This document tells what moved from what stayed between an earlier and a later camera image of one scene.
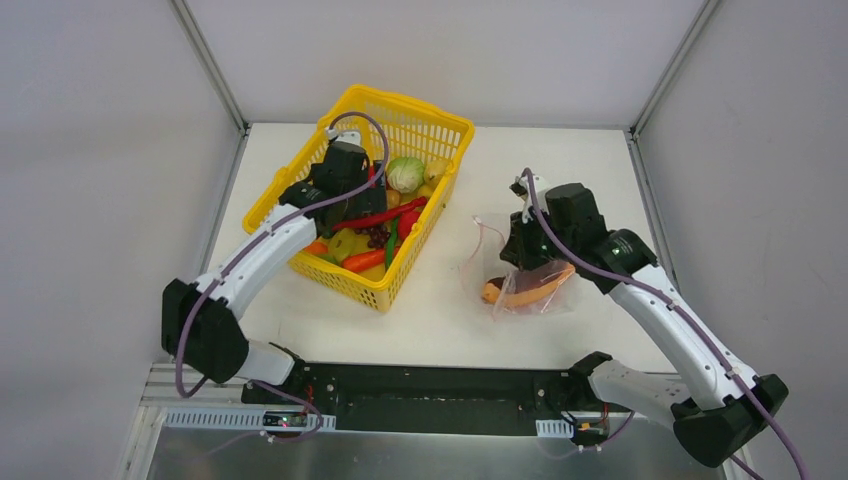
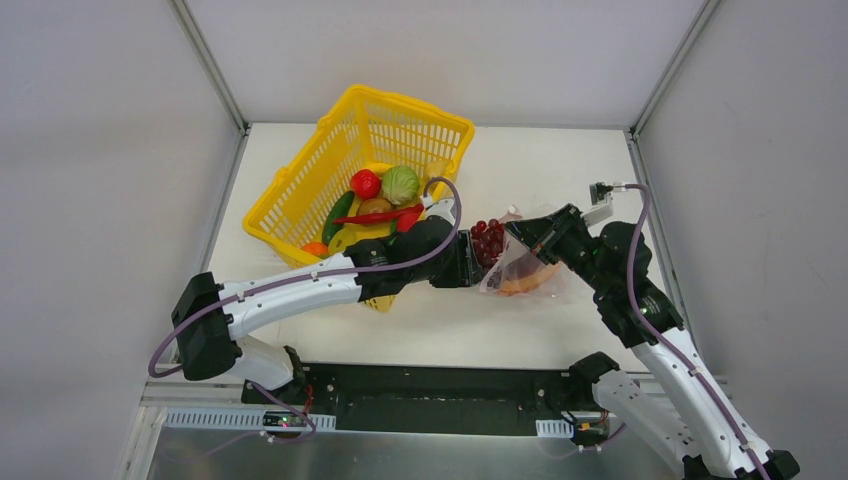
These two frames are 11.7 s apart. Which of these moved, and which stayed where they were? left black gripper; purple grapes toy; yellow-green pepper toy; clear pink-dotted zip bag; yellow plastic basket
Moved: clear pink-dotted zip bag; left black gripper; purple grapes toy
Stayed: yellow plastic basket; yellow-green pepper toy
